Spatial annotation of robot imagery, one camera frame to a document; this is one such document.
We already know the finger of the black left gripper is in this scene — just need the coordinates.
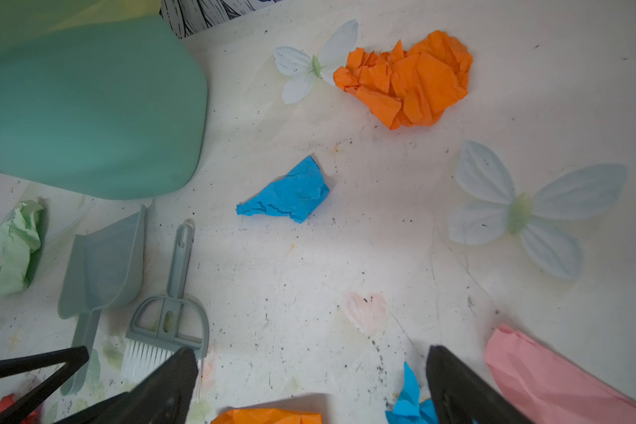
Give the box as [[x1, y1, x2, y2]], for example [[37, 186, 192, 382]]
[[0, 345, 91, 424]]

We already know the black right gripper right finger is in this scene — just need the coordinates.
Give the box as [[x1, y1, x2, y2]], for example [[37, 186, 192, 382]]
[[426, 346, 532, 424]]

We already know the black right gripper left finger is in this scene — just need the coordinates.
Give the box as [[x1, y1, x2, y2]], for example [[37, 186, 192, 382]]
[[61, 347, 198, 423]]

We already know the red paper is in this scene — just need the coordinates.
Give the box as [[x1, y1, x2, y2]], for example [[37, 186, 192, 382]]
[[0, 394, 38, 424]]

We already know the grey-green hand brush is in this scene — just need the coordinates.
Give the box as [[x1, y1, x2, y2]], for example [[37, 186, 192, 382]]
[[121, 218, 210, 383]]

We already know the grey-green plastic dustpan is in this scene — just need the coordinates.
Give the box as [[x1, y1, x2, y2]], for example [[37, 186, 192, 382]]
[[57, 205, 148, 398]]

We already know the light green paper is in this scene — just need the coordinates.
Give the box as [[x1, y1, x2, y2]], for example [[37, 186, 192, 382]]
[[0, 200, 44, 297]]

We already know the small blue crumpled paper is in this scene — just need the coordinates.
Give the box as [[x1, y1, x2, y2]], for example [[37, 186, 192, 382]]
[[385, 362, 439, 424]]

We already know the orange folded paper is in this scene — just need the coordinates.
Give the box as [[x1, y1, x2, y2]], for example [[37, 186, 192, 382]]
[[211, 408, 323, 424]]

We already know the pink crumpled paper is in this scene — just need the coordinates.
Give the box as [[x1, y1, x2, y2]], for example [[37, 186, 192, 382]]
[[484, 325, 636, 423]]

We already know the large orange crumpled paper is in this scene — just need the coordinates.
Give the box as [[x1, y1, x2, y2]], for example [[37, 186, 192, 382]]
[[333, 31, 473, 130]]

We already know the blue crumpled paper middle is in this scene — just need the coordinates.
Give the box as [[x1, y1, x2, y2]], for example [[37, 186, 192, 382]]
[[236, 155, 330, 224]]

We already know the green plastic trash bin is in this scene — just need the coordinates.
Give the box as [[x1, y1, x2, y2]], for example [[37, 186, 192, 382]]
[[0, 16, 208, 200]]

